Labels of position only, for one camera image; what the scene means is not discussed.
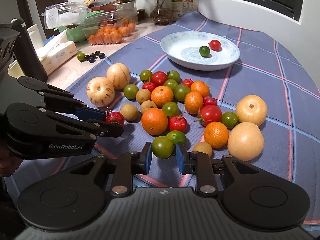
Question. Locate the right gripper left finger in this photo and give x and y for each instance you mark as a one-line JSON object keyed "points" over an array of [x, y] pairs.
{"points": [[128, 165]]}

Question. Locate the tissue pack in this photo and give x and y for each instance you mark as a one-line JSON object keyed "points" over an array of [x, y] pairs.
{"points": [[56, 52]]}

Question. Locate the green tomato in plate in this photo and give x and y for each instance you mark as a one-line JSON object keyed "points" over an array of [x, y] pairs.
{"points": [[204, 51]]}

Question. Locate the small red apple fruit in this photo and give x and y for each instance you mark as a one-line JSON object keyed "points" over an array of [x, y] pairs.
{"points": [[177, 123]]}

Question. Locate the large red tomato top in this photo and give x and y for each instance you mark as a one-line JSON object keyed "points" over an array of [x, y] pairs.
{"points": [[159, 78]]}

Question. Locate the red cherry tomato in plate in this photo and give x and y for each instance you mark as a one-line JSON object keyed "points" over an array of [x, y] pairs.
{"points": [[215, 45]]}

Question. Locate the yellow pear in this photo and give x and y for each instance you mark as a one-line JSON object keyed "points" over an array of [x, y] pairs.
{"points": [[251, 108], [245, 141]]}

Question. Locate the large orange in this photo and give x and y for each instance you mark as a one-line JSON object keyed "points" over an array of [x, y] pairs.
{"points": [[154, 121]]}

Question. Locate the green tomato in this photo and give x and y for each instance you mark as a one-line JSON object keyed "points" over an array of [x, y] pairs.
{"points": [[130, 91], [204, 51], [170, 109], [230, 120], [162, 147]]}

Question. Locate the brown longan front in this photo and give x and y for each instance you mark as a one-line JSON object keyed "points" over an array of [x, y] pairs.
{"points": [[203, 147]]}

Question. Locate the clear box of tangerines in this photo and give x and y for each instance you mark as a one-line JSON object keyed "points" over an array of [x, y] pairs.
{"points": [[110, 27]]}

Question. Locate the small green fruit on table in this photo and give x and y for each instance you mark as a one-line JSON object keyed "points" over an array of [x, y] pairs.
{"points": [[81, 57]]}

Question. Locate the yellow pear upper right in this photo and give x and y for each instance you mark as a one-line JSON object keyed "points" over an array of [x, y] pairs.
{"points": [[251, 108]]}

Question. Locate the brown longan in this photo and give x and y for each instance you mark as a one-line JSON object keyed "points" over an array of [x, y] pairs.
{"points": [[129, 112], [203, 147], [143, 95]]}

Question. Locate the clear plastic clamshell box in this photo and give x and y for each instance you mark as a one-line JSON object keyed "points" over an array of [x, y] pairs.
{"points": [[64, 14]]}

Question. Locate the large red tomato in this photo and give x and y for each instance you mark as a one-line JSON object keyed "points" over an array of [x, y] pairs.
{"points": [[159, 78], [208, 114]]}

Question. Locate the yellow pear lower right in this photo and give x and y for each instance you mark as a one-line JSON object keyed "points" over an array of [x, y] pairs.
{"points": [[245, 141]]}

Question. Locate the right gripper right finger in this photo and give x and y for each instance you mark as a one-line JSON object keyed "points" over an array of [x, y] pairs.
{"points": [[198, 164]]}

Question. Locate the green lime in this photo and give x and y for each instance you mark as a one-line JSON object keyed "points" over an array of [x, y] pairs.
{"points": [[177, 137]]}

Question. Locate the green bowl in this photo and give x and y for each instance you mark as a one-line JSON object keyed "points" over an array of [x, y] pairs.
{"points": [[76, 33]]}

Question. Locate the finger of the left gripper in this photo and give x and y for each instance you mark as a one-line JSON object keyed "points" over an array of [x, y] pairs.
{"points": [[26, 122], [61, 101]]}

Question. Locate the dark grapes cluster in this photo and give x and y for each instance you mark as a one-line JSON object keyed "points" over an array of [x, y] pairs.
{"points": [[94, 56]]}

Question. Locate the blue plaid tablecloth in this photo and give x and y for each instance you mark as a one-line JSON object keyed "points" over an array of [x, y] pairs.
{"points": [[265, 68]]}

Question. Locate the striped pepino melon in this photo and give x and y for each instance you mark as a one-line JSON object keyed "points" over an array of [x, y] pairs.
{"points": [[119, 74], [100, 91]]}

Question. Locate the person's left hand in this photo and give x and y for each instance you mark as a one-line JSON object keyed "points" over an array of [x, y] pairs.
{"points": [[8, 162]]}

